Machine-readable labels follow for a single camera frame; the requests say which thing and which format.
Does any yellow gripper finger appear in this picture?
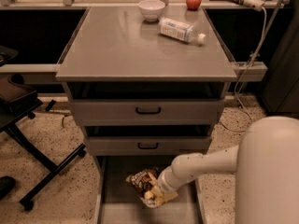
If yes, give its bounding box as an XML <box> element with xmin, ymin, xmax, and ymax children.
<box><xmin>143</xmin><ymin>186</ymin><xmax>164</xmax><ymax>207</ymax></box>

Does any brown chip bag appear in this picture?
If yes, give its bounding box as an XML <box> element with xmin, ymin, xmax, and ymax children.
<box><xmin>125</xmin><ymin>167</ymin><xmax>179</xmax><ymax>209</ymax></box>

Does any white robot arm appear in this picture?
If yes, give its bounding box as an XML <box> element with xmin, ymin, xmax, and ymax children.
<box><xmin>146</xmin><ymin>117</ymin><xmax>299</xmax><ymax>224</ymax></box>

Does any grey bottom drawer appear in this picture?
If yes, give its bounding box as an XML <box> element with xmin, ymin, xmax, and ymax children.
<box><xmin>94</xmin><ymin>156</ymin><xmax>205</xmax><ymax>224</ymax></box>

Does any grey drawer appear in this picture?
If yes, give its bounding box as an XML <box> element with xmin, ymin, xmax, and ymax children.
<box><xmin>67</xmin><ymin>82</ymin><xmax>224</xmax><ymax>126</ymax></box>
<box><xmin>84</xmin><ymin>125</ymin><xmax>211</xmax><ymax>156</ymax></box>
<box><xmin>94</xmin><ymin>156</ymin><xmax>205</xmax><ymax>224</ymax></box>

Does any grey middle drawer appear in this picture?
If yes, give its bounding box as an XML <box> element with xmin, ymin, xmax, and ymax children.
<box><xmin>84</xmin><ymin>125</ymin><xmax>211</xmax><ymax>156</ymax></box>

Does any grey drawer cabinet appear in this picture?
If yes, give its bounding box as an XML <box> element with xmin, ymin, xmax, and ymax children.
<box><xmin>55</xmin><ymin>5</ymin><xmax>238</xmax><ymax>224</ymax></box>

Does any grey top drawer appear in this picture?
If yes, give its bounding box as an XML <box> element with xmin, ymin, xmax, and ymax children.
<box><xmin>67</xmin><ymin>82</ymin><xmax>224</xmax><ymax>126</ymax></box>

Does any dark cabinet at right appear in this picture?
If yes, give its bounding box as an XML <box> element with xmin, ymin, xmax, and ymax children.
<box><xmin>260</xmin><ymin>0</ymin><xmax>299</xmax><ymax>117</ymax></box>

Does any clear plastic bottle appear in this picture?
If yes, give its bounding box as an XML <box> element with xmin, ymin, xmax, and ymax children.
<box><xmin>158</xmin><ymin>17</ymin><xmax>206</xmax><ymax>45</ymax></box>

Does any black office chair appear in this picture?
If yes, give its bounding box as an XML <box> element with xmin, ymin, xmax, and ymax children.
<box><xmin>0</xmin><ymin>45</ymin><xmax>87</xmax><ymax>212</ymax></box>

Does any white ceramic bowl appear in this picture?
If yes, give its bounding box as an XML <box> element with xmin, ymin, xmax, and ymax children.
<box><xmin>138</xmin><ymin>0</ymin><xmax>165</xmax><ymax>21</ymax></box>

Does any red apple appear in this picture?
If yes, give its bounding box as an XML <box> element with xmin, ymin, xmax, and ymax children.
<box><xmin>186</xmin><ymin>0</ymin><xmax>202</xmax><ymax>10</ymax></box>

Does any white cable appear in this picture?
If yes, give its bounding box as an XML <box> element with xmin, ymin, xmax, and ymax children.
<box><xmin>218</xmin><ymin>7</ymin><xmax>269</xmax><ymax>133</ymax></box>

